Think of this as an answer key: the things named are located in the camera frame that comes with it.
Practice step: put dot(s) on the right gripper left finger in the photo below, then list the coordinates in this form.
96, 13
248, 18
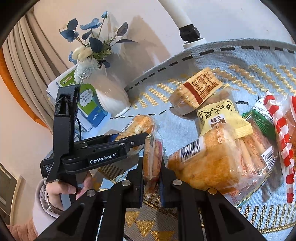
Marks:
99, 215

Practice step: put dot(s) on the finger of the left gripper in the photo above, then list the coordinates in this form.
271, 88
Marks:
101, 141
112, 137

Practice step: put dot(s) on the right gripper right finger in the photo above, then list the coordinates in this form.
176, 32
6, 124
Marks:
203, 215

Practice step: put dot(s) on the puffed cracker pack with barcode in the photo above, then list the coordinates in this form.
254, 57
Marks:
140, 124

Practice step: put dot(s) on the brown toast slice pack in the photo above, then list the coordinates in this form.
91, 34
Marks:
153, 154

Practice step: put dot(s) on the wafer biscuit pack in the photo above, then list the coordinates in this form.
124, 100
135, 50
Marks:
195, 91

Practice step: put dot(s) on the yellow peanut snack pack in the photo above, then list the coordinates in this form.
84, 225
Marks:
223, 112

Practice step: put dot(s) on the red white striped snack bag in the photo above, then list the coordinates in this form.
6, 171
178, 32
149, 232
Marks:
282, 110

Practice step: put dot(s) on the pink sleeve forearm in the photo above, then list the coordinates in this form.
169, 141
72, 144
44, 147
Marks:
43, 215

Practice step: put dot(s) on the person left hand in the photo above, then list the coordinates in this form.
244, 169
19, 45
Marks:
56, 188

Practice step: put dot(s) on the spiral notebooks stack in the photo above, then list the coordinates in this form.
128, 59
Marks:
64, 104

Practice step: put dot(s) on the white ribbed ceramic vase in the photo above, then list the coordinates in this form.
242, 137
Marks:
111, 96

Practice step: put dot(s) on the green blue book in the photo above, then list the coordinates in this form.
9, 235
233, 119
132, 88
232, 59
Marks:
90, 112

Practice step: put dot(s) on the beige curtain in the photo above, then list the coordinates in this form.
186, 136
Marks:
29, 64

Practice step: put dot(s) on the white lamp pole with clamp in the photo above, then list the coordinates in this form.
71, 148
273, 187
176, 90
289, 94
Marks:
188, 32

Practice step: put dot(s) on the patterned woven table mat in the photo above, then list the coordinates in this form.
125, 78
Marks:
247, 68

